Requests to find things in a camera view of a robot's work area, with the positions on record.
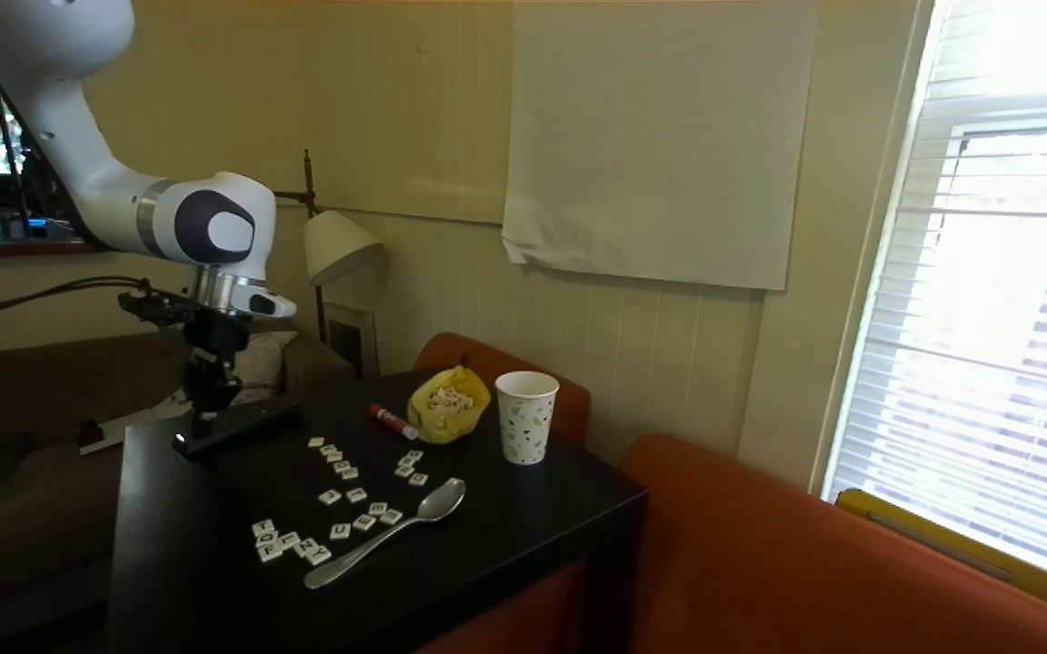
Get white window blinds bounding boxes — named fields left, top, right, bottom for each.
left=821, top=0, right=1047, bottom=572

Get orange sofa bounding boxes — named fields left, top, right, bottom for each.
left=412, top=332, right=1047, bottom=654

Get white floor lamp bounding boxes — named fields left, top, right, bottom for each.
left=282, top=154, right=384, bottom=340

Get red marker pen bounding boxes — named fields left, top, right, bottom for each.
left=368, top=405, right=423, bottom=442

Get white paper cup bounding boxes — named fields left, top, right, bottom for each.
left=494, top=370, right=559, bottom=467

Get beige cushion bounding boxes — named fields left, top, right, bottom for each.
left=236, top=332, right=293, bottom=405

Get white hanging paper sheet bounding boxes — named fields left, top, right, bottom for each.
left=503, top=0, right=818, bottom=290

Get silver metal spoon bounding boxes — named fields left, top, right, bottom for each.
left=300, top=476, right=465, bottom=588

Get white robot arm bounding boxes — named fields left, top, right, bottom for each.
left=0, top=0, right=293, bottom=450

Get brown couch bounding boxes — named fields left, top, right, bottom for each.
left=0, top=323, right=364, bottom=654

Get black remote control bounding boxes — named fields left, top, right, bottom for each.
left=170, top=401, right=299, bottom=457

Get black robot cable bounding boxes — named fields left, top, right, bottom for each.
left=0, top=272, right=154, bottom=323

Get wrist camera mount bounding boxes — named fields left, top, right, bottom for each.
left=120, top=284, right=293, bottom=326

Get black side table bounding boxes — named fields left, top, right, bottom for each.
left=104, top=376, right=643, bottom=654

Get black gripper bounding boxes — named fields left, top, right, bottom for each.
left=180, top=310, right=247, bottom=439

